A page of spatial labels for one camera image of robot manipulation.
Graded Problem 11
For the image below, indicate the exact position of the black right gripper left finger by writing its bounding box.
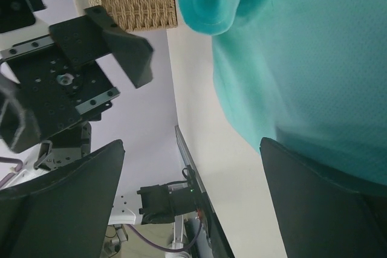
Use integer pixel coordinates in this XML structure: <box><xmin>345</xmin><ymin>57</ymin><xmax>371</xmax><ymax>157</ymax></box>
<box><xmin>1</xmin><ymin>140</ymin><xmax>125</xmax><ymax>257</ymax></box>

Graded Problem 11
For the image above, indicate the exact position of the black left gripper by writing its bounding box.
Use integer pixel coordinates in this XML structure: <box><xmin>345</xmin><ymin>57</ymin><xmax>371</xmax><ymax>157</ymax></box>
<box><xmin>1</xmin><ymin>5</ymin><xmax>154</xmax><ymax>153</ymax></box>

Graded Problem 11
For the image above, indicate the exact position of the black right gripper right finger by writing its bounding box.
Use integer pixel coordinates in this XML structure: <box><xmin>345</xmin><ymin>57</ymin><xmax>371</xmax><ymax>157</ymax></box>
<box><xmin>260</xmin><ymin>138</ymin><xmax>386</xmax><ymax>257</ymax></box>

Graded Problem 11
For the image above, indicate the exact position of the teal t shirt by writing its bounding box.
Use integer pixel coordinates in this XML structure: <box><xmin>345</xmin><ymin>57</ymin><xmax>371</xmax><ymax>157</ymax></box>
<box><xmin>178</xmin><ymin>0</ymin><xmax>386</xmax><ymax>184</ymax></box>

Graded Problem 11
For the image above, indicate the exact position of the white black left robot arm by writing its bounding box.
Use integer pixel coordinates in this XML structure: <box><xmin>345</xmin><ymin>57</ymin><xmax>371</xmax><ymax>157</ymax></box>
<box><xmin>1</xmin><ymin>5</ymin><xmax>153</xmax><ymax>257</ymax></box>

